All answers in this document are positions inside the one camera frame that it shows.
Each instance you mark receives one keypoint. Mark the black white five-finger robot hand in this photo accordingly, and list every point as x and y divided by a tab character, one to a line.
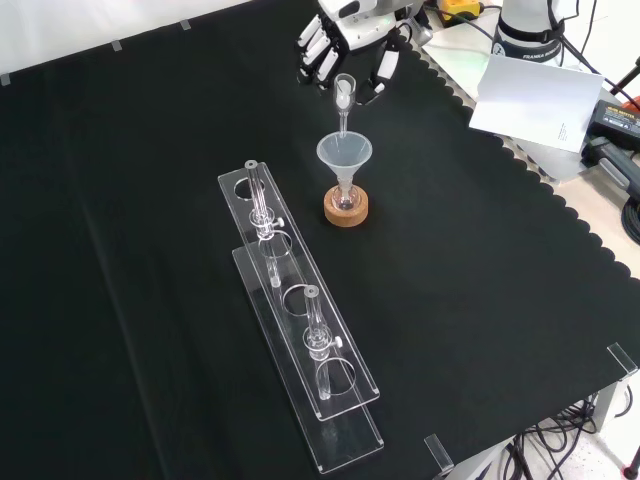
360	25

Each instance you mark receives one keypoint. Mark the clear plastic funnel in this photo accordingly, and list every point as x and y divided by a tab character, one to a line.
345	152

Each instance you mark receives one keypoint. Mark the small round-bottom glass flask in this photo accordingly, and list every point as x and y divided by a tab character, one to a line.
346	200

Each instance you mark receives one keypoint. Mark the clear acrylic funnel stand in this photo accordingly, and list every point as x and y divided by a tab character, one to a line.
300	340

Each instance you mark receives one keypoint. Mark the yellow stop button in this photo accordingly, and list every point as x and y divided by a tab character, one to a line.
457	7

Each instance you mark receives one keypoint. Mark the pale white board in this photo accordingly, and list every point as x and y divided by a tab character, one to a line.
535	100

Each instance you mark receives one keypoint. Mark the black tripod leg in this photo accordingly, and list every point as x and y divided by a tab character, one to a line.
627	80

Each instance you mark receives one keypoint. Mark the black power supply box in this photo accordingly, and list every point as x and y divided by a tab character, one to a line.
617	117

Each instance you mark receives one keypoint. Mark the black grey hand tool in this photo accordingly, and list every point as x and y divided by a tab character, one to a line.
612	165

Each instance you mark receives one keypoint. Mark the black bench cloth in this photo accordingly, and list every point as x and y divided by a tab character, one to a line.
150	250

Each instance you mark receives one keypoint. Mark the clear acrylic cloth clip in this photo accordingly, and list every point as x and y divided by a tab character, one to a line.
622	357
437	452

